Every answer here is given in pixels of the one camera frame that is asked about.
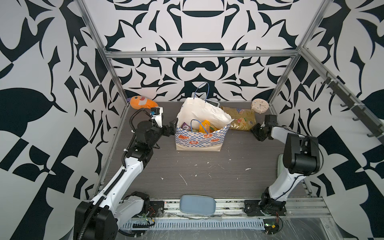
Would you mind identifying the gold snack bag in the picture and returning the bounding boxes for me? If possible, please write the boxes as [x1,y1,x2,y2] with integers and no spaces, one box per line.
[221,107,257,131]

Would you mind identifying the blue checkered paper bag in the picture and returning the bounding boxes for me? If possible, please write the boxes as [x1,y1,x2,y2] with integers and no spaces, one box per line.
[175,92,233,152]

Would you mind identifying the yellow orange candy bag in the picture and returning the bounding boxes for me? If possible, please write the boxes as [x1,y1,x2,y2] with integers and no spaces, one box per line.
[199,120,218,134]

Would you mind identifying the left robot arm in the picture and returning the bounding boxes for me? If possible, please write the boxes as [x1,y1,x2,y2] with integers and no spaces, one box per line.
[73,119,178,240]

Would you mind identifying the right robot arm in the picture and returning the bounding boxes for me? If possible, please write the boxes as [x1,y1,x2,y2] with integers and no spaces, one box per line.
[251,115,321,213]

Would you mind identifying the beige alarm clock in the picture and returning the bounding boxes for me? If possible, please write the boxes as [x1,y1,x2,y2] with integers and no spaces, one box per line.
[251,99,270,114]

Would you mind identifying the light green container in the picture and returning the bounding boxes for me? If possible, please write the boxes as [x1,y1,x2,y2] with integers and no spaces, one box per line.
[277,154,285,177]

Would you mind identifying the orange plush toy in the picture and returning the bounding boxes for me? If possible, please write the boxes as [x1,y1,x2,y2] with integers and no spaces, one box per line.
[127,96,159,110]

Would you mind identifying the small circuit board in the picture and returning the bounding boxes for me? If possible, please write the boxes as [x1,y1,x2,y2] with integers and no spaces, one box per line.
[263,218,284,236]

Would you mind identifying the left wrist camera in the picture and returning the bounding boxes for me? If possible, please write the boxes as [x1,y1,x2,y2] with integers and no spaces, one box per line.
[150,107,163,128]

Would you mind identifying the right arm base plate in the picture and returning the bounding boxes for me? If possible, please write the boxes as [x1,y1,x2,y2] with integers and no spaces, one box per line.
[244,200,287,217]

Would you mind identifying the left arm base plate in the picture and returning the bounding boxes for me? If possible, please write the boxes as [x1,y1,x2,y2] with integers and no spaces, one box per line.
[141,201,165,218]

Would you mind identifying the white cable duct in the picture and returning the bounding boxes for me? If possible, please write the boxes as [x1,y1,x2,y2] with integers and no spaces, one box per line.
[121,219,265,231]

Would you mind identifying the black hook rail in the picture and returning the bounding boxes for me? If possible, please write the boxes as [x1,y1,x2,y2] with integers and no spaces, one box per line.
[322,71,384,145]

